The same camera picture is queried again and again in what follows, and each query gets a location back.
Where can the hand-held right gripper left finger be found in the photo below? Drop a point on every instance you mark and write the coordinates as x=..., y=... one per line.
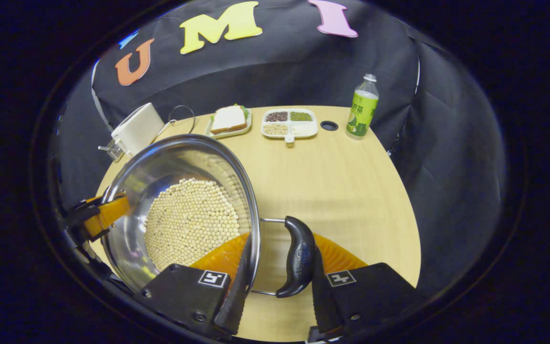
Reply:
x=239, y=296

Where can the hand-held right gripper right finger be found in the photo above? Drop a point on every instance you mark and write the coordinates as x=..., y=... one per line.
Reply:
x=325, y=301

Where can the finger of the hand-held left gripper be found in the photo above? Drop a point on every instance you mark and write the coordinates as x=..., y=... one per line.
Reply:
x=110, y=212

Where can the stainless steel pot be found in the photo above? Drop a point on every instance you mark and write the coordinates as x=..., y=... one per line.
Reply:
x=160, y=167

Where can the pile of soybeans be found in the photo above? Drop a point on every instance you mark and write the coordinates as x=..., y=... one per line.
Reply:
x=189, y=224

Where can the white toaster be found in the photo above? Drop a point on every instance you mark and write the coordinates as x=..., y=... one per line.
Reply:
x=139, y=129

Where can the pale green sandwich plate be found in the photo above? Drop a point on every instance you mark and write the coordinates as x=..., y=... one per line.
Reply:
x=229, y=134

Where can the black table grommet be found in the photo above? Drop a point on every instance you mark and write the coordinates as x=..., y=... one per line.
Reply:
x=329, y=125

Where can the white divided bean tray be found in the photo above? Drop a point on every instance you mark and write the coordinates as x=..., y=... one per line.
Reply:
x=289, y=126

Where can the green label drink bottle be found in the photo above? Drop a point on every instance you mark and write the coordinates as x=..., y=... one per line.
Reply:
x=362, y=112

